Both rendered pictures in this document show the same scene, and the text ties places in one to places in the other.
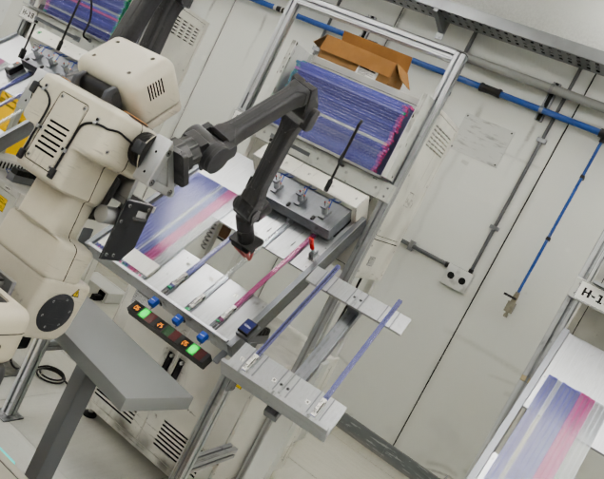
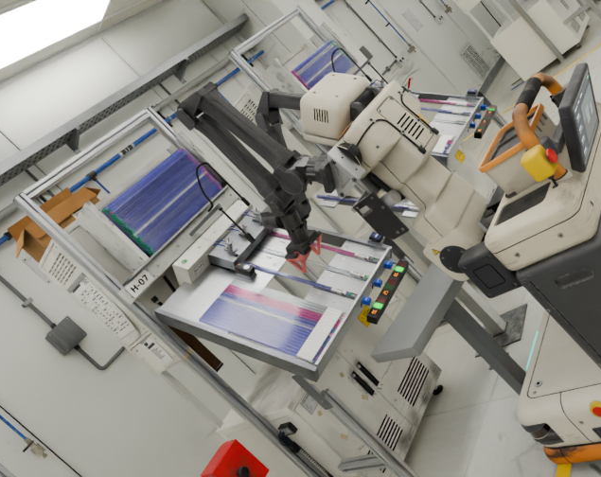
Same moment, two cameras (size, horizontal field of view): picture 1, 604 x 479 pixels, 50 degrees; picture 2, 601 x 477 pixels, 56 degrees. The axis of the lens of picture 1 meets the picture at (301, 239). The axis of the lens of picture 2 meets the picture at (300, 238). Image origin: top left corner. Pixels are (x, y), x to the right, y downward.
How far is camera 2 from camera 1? 2.58 m
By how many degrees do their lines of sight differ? 67
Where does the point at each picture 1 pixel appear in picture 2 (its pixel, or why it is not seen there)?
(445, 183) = not seen: hidden behind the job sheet
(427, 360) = (223, 353)
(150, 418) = (397, 406)
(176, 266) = (324, 299)
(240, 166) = (187, 293)
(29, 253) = (463, 195)
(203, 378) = (369, 345)
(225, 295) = (344, 263)
